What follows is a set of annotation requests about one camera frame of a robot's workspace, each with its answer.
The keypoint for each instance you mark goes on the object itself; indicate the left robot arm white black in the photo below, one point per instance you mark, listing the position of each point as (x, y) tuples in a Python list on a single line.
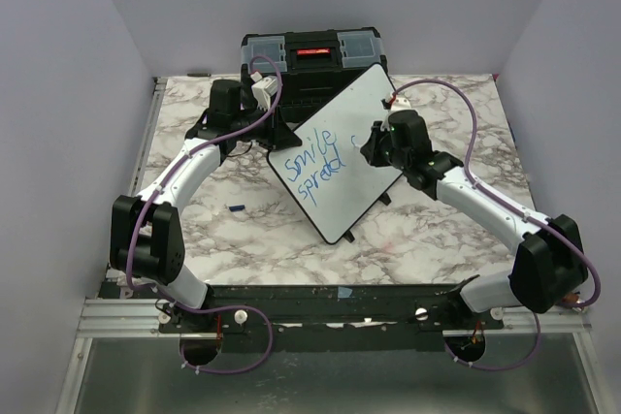
[(146, 235)]

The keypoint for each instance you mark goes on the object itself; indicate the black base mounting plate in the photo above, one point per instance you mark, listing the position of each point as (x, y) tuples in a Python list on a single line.
[(328, 318)]

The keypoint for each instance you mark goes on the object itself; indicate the white whiteboard with black rim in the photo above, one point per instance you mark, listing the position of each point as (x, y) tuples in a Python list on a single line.
[(327, 177)]

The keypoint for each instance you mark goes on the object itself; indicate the aluminium frame rail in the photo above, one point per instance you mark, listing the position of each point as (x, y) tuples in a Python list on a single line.
[(113, 318)]

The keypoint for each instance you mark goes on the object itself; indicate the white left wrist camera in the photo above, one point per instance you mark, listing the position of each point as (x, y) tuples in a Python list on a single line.
[(264, 90)]

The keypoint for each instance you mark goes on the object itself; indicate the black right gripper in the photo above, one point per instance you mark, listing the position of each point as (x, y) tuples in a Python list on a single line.
[(370, 149)]

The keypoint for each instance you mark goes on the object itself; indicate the black plastic toolbox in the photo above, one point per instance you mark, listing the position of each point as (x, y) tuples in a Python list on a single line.
[(315, 66)]

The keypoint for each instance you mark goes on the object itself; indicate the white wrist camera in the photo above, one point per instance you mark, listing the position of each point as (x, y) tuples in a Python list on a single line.
[(264, 90), (394, 102)]

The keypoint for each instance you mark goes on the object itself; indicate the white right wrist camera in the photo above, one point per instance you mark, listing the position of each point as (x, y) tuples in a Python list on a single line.
[(394, 102)]

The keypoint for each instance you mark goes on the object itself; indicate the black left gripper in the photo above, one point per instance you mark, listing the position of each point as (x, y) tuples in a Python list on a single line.
[(278, 134)]

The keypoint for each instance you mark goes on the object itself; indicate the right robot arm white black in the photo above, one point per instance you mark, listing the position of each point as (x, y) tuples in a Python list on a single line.
[(546, 265)]

